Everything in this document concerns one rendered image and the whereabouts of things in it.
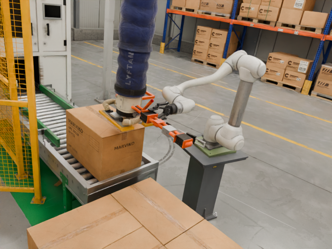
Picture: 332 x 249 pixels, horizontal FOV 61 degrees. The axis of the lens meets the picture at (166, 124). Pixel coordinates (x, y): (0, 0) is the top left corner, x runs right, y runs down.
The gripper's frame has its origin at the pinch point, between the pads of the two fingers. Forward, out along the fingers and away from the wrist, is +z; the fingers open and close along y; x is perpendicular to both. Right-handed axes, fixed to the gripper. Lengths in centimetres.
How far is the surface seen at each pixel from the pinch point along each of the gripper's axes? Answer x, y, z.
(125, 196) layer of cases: 4, 66, 14
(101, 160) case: 28, 45, 21
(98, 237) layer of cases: -19, 66, 51
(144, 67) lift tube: 11.1, -29.2, 1.0
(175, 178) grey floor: 50, 121, -96
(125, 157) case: 27, 49, -1
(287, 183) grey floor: -36, 121, -212
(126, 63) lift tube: 17.0, -31.0, 11.3
